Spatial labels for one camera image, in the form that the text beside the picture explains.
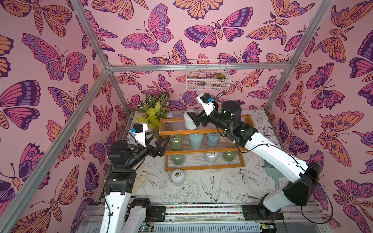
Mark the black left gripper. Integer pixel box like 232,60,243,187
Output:
126,131,169,171

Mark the white tea canister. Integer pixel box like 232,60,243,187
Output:
171,169,185,186
184,110,197,130

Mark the green canister shelf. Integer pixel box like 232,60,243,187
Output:
172,154,185,165
223,151,237,162
170,135,183,150

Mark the blue canister shelf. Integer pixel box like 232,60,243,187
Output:
207,133,221,147
188,134,204,149

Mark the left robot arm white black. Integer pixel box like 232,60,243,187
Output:
100,133,170,233

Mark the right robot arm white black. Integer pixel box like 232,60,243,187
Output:
188,101,321,212

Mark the green canister bottom shelf left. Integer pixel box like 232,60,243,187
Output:
172,154,185,165

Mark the wooden three-tier shelf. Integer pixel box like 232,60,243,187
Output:
159,118,246,172

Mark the white canister bottom shelf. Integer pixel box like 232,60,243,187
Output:
205,152,219,163

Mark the green canister bottom shelf right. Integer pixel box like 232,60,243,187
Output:
223,151,237,162

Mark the glass vase with green plant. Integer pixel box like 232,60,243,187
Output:
136,93,172,129

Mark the beige work glove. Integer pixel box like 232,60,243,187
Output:
131,171,148,197

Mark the small green succulent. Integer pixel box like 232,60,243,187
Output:
215,73,226,80

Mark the teal dustpan brush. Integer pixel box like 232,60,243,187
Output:
264,160,284,189

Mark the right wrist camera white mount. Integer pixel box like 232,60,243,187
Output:
197,93,217,116

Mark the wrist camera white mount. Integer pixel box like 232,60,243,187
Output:
131,123,148,147
197,93,217,116

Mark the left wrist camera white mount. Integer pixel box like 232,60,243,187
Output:
131,123,148,147

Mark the white wire wall basket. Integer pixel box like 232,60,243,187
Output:
185,63,231,91

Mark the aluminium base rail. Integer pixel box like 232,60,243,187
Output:
78,202,330,233

